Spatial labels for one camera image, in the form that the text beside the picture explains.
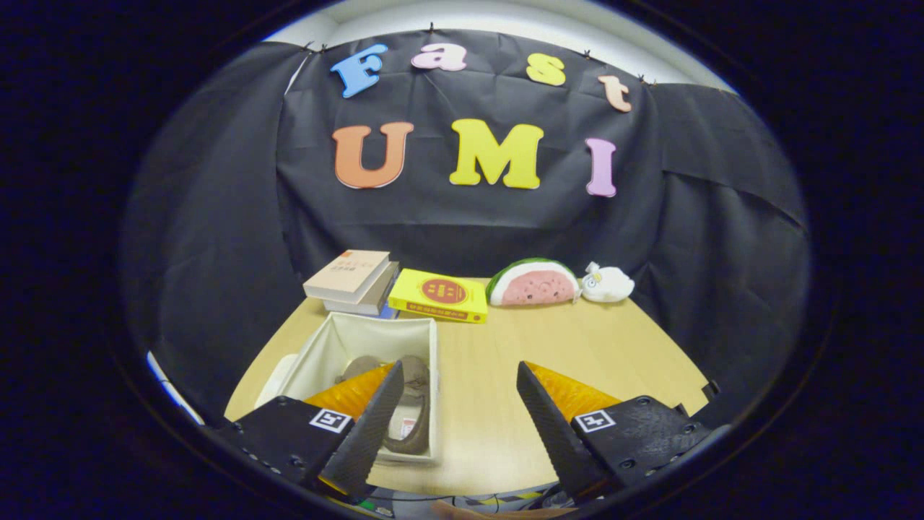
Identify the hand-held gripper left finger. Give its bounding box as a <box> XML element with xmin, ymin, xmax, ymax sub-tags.
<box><xmin>206</xmin><ymin>361</ymin><xmax>405</xmax><ymax>499</ymax></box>

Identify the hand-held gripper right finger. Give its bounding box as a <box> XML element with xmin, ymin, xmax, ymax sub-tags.
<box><xmin>515</xmin><ymin>361</ymin><xmax>715</xmax><ymax>503</ymax></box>

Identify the brown slipper shoe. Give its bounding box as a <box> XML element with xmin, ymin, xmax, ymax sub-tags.
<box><xmin>383</xmin><ymin>355</ymin><xmax>432</xmax><ymax>456</ymax></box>
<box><xmin>336</xmin><ymin>355</ymin><xmax>383</xmax><ymax>384</ymax></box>

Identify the cream fabric storage box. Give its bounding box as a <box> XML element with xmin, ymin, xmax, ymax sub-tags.
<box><xmin>274</xmin><ymin>311</ymin><xmax>440</xmax><ymax>463</ymax></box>

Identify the grey book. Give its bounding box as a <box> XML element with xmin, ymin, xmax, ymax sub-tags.
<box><xmin>323</xmin><ymin>261</ymin><xmax>400</xmax><ymax>316</ymax></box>

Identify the watermelon slice plush toy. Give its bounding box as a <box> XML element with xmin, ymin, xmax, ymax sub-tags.
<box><xmin>485</xmin><ymin>258</ymin><xmax>582</xmax><ymax>307</ymax></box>

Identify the yellow book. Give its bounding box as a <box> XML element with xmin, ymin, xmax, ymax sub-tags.
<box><xmin>388</xmin><ymin>269</ymin><xmax>489</xmax><ymax>324</ymax></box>

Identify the beige book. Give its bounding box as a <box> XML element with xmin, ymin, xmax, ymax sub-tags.
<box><xmin>302</xmin><ymin>250</ymin><xmax>391</xmax><ymax>303</ymax></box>

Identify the white plush toy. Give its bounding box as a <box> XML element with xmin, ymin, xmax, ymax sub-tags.
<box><xmin>580</xmin><ymin>261</ymin><xmax>636</xmax><ymax>303</ymax></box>

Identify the black backdrop cloth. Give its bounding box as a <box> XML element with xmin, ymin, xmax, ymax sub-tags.
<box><xmin>119</xmin><ymin>29</ymin><xmax>813</xmax><ymax>427</ymax></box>

